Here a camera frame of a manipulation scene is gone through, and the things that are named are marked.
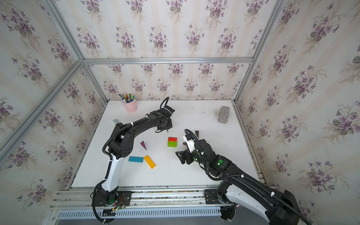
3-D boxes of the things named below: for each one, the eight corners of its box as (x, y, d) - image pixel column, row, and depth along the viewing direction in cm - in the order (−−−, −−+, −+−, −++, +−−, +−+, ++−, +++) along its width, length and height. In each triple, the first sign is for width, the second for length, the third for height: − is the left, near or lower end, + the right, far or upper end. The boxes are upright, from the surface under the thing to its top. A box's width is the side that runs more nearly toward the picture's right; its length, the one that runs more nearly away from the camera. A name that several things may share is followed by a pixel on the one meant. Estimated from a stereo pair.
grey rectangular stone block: (217, 121, 109) (218, 119, 106) (220, 107, 118) (221, 105, 116) (226, 124, 107) (227, 121, 105) (229, 110, 117) (230, 107, 114)
